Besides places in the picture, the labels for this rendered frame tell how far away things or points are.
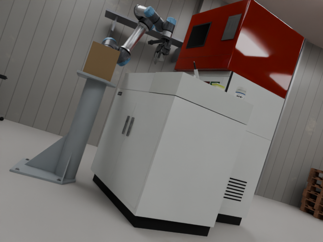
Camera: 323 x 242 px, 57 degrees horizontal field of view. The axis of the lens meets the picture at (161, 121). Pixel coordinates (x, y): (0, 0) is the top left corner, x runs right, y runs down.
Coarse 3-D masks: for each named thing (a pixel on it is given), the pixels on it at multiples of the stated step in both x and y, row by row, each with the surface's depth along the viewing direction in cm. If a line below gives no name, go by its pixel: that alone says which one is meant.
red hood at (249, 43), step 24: (240, 0) 244; (192, 24) 298; (216, 24) 262; (240, 24) 234; (264, 24) 245; (192, 48) 284; (216, 48) 251; (240, 48) 236; (264, 48) 248; (288, 48) 262; (240, 72) 239; (264, 72) 252; (288, 72) 267
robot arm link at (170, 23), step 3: (168, 18) 218; (171, 18) 217; (165, 21) 222; (168, 21) 217; (171, 21) 217; (174, 21) 218; (162, 24) 222; (165, 24) 218; (168, 24) 217; (171, 24) 217; (174, 24) 218; (162, 27) 222; (165, 27) 217; (168, 27) 217; (171, 27) 217; (165, 30) 219; (168, 30) 216; (171, 30) 217
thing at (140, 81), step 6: (126, 78) 245; (132, 78) 235; (138, 78) 225; (144, 78) 216; (150, 78) 207; (126, 84) 242; (132, 84) 231; (138, 84) 221; (144, 84) 213; (150, 84) 204; (138, 90) 218; (144, 90) 210
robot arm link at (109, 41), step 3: (105, 39) 243; (108, 39) 242; (111, 39) 243; (114, 39) 247; (102, 42) 243; (105, 42) 239; (108, 42) 239; (111, 42) 241; (114, 42) 245; (111, 45) 238; (114, 45) 243; (114, 48) 242; (117, 48) 245
